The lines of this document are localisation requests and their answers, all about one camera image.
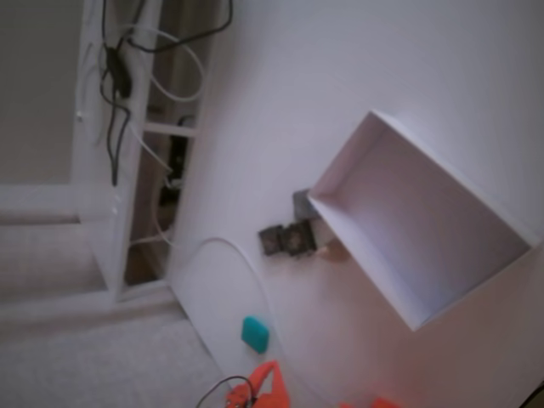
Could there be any long white cable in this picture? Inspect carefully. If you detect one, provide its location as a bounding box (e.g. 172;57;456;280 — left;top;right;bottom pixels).
185;236;326;399

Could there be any white cardboard bin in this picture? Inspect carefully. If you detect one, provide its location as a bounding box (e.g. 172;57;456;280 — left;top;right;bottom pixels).
306;109;544;333

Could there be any black box with brown disc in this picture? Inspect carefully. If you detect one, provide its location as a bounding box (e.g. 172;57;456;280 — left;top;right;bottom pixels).
278;219;319;259

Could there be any looped white cable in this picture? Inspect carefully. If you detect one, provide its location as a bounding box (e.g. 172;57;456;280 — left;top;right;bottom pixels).
121;24;206;104

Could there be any green cube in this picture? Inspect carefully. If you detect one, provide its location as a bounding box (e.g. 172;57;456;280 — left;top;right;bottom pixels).
241;314;271;354

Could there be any thin white cable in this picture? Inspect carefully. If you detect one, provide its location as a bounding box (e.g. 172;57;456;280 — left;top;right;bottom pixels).
126;121;182;248

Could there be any black cable with inline switch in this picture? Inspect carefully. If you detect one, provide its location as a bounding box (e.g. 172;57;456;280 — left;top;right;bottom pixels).
99;0;235;187

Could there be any white metal frame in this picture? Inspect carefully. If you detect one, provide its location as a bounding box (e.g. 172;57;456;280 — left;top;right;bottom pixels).
0;0;218;325

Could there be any silver metal tin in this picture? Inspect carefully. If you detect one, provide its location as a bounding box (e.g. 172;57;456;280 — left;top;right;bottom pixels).
292;189;319;221

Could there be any black box with clear lid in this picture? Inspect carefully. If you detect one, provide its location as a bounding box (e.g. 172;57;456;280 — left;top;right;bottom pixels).
258;226;284;257

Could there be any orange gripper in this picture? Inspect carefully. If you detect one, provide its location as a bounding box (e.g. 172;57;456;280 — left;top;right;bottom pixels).
224;360;292;408

